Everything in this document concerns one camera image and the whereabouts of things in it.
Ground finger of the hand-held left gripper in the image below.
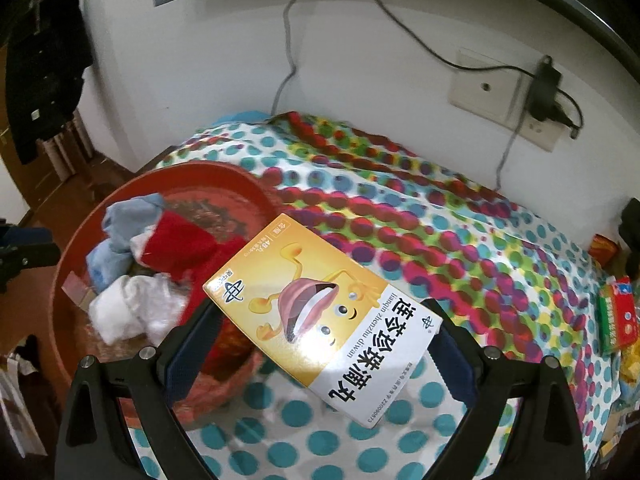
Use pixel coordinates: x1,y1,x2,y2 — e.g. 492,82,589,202
0,226,53,249
0,245,61,293

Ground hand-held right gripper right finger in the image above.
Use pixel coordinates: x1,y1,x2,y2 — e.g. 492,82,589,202
424,299,587,480

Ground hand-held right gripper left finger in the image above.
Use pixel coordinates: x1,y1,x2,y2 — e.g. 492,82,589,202
55,299,223,480

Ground small dark red box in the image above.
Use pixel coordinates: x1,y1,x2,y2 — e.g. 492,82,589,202
62,272,96,308

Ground clear plastic bag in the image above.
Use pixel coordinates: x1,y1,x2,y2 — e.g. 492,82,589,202
145,275,192,341

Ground large white sock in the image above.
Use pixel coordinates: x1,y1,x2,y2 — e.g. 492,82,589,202
90,275,151,343

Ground grey-blue sock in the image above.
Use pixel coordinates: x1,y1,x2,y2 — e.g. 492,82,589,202
102,192,166,253

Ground red packet with white end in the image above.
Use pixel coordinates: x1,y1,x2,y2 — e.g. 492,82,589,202
137,210,246,281

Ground yellow medicine box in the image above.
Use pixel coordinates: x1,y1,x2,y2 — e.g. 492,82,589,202
202,214,443,430

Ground red round tray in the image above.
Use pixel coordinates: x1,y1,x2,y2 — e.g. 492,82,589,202
50,161,281,428

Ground ribbed radiator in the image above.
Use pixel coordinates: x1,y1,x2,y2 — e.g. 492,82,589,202
42,110,96,183

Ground colourful polka dot cloth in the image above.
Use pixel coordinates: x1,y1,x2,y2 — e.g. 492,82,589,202
125,110,626,480

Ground dark hanging clothing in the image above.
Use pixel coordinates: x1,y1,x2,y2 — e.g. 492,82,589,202
5,0,93,163

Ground green and red box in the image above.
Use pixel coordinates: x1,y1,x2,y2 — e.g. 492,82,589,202
597,275,638,356

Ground pile of snack packets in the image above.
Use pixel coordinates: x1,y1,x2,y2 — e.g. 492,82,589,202
600,320,640,461

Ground orange-red snack packet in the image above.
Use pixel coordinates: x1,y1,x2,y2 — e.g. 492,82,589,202
589,234,621,266

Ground black stand holder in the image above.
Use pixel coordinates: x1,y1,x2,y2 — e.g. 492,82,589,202
619,197,640,281

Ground blue underlay cloth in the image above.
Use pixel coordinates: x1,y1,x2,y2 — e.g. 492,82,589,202
207,109,273,126

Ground black plug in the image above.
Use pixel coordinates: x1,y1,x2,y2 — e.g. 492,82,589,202
550,90,583,141

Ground black power adapter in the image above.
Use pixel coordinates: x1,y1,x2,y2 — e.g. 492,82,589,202
530,57,563,121

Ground grey adapter cable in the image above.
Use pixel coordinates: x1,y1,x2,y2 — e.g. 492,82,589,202
495,115,526,191

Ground white wall socket plate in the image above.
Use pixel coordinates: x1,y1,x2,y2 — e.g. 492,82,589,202
447,47,568,153

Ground black cable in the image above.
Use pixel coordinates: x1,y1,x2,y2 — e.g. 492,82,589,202
365,0,538,76

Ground grey hanging cable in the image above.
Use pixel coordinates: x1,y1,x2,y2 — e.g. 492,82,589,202
270,0,321,116

